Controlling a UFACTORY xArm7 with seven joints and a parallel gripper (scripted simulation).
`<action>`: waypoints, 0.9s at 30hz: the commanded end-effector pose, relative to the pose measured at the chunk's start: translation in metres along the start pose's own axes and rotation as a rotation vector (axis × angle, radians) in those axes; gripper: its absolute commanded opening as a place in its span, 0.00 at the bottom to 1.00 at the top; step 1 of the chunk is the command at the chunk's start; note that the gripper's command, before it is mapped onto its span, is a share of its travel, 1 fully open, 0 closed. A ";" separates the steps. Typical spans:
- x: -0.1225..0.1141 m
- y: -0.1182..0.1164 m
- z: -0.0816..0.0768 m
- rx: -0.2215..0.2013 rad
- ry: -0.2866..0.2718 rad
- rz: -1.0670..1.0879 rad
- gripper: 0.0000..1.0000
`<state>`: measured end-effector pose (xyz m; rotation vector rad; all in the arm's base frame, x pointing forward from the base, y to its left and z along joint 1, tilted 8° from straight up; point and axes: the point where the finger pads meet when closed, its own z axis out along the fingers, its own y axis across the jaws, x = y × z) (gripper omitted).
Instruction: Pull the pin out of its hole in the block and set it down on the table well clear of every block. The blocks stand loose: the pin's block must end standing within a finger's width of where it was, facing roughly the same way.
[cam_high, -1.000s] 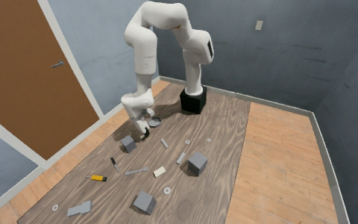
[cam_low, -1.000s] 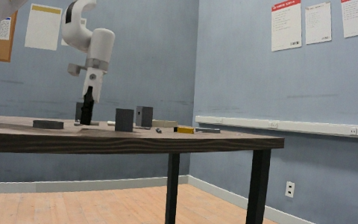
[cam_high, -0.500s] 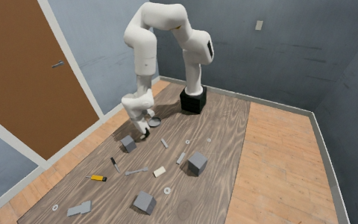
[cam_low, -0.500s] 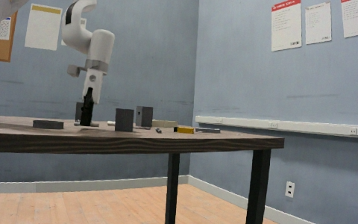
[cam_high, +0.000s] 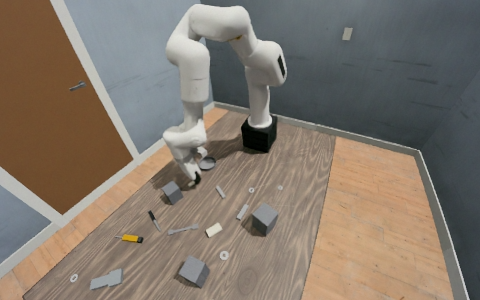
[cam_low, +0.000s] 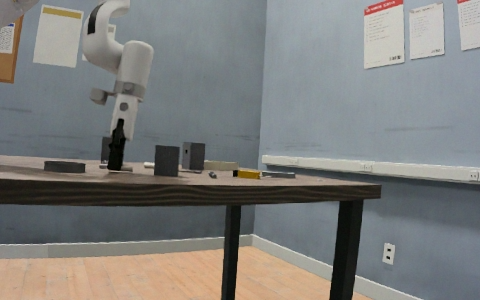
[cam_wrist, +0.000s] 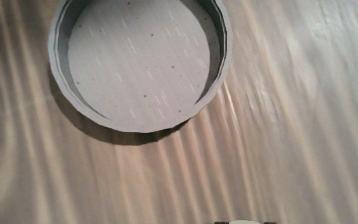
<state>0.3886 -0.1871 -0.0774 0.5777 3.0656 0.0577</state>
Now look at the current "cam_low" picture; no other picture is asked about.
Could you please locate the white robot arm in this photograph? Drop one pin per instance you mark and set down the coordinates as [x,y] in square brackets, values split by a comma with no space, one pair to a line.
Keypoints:
[131,64]

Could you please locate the grey round shallow dish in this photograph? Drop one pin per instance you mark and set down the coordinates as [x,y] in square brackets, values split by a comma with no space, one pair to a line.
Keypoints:
[64,166]

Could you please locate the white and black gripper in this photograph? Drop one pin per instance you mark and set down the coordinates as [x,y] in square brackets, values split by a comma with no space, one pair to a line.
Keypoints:
[123,127]

